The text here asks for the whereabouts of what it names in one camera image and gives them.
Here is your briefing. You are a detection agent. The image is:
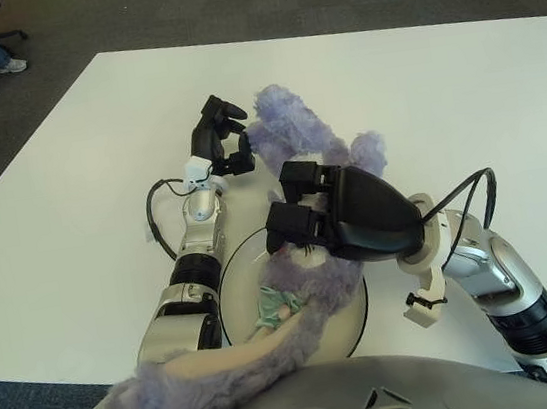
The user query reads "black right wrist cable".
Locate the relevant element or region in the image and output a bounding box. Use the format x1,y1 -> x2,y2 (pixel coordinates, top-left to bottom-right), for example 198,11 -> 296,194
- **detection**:
415,165 -> 502,236

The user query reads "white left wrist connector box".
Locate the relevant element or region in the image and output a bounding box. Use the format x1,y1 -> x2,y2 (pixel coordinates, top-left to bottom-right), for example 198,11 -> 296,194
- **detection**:
180,154 -> 216,187

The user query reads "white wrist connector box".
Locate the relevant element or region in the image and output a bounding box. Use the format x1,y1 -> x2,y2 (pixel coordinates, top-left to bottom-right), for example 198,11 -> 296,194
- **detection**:
180,154 -> 216,187
400,286 -> 452,332

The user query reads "white right wrist connector box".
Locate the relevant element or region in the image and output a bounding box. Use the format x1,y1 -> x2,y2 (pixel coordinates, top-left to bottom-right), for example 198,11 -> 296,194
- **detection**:
400,286 -> 452,332

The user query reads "purple plush bunny doll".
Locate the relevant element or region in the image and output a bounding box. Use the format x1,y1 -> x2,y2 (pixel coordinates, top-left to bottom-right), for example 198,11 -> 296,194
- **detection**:
52,71 -> 422,409

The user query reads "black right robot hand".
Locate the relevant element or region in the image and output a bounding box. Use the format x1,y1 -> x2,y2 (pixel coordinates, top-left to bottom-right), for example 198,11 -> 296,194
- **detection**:
255,144 -> 427,277

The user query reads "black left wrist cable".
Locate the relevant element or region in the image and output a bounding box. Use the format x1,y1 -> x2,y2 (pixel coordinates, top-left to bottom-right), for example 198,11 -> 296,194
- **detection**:
142,175 -> 196,262

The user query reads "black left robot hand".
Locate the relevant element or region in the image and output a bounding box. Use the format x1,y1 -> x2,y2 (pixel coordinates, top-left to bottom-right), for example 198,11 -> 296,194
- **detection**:
182,90 -> 258,182

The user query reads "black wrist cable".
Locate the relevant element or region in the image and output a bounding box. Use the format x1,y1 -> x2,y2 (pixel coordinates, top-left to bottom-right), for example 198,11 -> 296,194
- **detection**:
415,165 -> 502,236
142,175 -> 196,262

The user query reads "white sneaker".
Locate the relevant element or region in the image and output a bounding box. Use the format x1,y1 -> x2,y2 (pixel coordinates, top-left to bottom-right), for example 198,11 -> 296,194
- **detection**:
0,56 -> 29,76

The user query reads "white plate with black rim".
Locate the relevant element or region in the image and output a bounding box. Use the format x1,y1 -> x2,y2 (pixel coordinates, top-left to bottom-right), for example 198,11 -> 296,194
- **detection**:
209,212 -> 378,376

